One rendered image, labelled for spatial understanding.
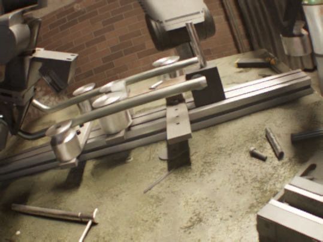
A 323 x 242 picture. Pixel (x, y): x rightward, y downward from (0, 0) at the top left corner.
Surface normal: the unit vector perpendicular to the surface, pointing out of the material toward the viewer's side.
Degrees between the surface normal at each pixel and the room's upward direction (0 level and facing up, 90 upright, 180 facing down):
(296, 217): 0
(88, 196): 0
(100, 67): 90
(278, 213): 0
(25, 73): 90
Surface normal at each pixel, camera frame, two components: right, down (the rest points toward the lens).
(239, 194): -0.29, -0.88
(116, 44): 0.01, 0.39
